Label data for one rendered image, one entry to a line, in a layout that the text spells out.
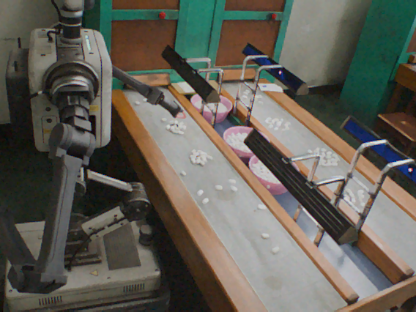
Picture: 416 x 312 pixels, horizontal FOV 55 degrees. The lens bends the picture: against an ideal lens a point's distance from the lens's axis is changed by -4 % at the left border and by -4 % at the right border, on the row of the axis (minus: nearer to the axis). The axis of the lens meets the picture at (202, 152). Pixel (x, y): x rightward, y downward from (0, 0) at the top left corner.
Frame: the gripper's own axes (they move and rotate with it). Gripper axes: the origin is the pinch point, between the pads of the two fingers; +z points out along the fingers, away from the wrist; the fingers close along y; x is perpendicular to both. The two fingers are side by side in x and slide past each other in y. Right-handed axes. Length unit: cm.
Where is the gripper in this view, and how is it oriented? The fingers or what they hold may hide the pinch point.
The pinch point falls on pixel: (184, 116)
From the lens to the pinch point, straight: 227.4
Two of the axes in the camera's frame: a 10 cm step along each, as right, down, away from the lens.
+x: -6.6, 7.3, 1.5
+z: 6.1, 4.2, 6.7
